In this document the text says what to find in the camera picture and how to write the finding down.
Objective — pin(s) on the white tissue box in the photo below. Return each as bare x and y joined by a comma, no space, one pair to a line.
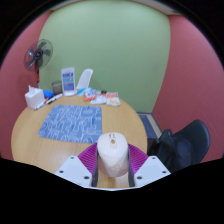
34,98

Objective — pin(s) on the orange snack packet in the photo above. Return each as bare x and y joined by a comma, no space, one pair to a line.
90,96

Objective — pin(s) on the red and white snack packet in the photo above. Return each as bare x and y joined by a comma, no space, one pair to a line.
113,99

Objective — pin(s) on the blue whiteboard eraser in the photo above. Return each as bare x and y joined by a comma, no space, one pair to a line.
48,94

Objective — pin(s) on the black whiteboard marker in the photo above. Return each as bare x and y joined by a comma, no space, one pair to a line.
54,98

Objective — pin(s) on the black standing fan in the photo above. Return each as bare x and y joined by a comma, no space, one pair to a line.
39,53

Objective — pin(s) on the red-capped whiteboard marker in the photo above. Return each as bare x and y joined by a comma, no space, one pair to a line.
40,105

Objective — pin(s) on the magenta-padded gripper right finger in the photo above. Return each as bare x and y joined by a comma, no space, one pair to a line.
150,168

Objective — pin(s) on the white sign stand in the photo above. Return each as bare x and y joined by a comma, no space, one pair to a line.
68,81

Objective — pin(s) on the small black object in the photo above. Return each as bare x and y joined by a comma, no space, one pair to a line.
103,92

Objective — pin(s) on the light blue packet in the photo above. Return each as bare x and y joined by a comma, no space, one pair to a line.
81,91

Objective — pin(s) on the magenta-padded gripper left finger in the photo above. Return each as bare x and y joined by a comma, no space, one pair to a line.
75,168

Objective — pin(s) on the blue patterned mouse pad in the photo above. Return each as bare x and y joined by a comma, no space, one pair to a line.
70,124

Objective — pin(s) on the pale pink computer mouse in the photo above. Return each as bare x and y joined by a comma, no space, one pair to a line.
112,155

